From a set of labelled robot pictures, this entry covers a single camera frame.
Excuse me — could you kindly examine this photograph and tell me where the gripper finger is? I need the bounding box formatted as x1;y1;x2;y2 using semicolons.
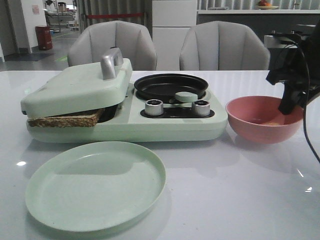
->
278;83;304;115

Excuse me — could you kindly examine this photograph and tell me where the white cabinet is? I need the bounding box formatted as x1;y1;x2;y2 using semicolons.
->
152;0;198;71

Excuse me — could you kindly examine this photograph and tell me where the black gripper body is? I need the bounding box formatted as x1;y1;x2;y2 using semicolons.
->
266;23;320;100

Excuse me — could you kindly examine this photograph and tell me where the dark grey kitchen counter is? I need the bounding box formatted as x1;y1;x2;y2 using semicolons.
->
196;9;320;71

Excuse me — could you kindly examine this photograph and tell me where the mint green breakfast maker base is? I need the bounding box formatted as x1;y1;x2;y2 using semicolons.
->
26;83;228;143

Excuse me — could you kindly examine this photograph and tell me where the right silver control knob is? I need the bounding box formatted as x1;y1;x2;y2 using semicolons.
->
191;100;211;117

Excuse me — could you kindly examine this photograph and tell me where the grey upholstered chair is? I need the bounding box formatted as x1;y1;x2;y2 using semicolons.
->
179;21;271;71
67;20;157;71

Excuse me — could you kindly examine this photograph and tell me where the bread slice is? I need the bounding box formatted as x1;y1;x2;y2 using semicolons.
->
27;108;105;128

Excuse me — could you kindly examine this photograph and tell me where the black round frying pan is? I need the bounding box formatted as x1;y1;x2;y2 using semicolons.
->
134;73;209;104

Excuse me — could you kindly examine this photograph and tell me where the pink plastic bowl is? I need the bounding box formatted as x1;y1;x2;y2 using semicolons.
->
226;95;304;144

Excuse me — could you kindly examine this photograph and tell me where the red barrier tape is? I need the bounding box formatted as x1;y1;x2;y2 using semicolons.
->
85;12;145;19

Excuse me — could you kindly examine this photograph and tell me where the right grey upholstered chair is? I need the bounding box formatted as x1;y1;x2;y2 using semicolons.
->
179;21;271;71

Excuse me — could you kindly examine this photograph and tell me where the breakfast maker hinged lid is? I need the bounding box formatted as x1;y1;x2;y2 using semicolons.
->
20;57;133;119

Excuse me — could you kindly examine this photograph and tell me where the silver control knob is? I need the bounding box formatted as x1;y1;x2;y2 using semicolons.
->
191;100;211;117
144;99;164;117

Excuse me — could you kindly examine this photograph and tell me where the mint green round plate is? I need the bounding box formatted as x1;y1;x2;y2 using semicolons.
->
25;141;166;233

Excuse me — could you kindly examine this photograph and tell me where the left grey upholstered chair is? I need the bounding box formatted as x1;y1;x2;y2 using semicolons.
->
67;20;157;71

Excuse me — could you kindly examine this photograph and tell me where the red bin in background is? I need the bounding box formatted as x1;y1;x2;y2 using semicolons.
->
35;25;53;50

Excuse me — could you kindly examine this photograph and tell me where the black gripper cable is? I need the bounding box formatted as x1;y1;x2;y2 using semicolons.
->
279;34;320;163

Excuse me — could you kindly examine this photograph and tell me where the fruit plate on counter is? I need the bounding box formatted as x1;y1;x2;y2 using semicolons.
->
256;0;279;10

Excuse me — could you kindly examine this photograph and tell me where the left silver control knob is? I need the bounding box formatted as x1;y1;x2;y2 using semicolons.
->
144;99;164;117

